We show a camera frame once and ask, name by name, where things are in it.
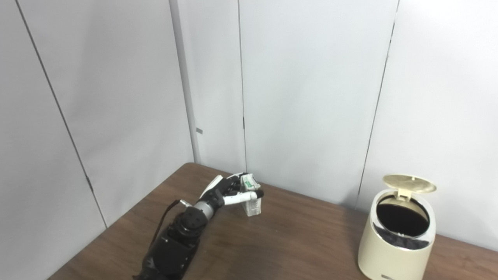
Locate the round cream bin lid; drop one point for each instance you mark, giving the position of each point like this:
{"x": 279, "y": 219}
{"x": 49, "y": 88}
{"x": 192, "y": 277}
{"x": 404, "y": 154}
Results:
{"x": 408, "y": 182}

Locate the black bin liner bag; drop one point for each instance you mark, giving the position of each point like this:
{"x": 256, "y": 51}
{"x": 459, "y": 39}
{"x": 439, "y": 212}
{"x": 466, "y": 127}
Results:
{"x": 400, "y": 219}

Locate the green white milk carton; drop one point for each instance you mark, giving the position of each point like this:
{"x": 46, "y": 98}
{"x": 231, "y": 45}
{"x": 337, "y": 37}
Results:
{"x": 253, "y": 208}

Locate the gray wall corner post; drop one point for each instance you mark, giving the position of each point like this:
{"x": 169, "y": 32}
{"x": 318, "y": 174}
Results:
{"x": 184, "y": 85}

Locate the cream-colored bin body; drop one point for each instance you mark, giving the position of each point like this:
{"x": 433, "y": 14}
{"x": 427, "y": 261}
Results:
{"x": 389, "y": 260}

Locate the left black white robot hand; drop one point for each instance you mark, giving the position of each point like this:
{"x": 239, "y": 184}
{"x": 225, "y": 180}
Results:
{"x": 218, "y": 192}

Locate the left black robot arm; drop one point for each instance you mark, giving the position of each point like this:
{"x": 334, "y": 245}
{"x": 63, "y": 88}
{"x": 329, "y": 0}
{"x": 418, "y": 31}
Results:
{"x": 175, "y": 245}

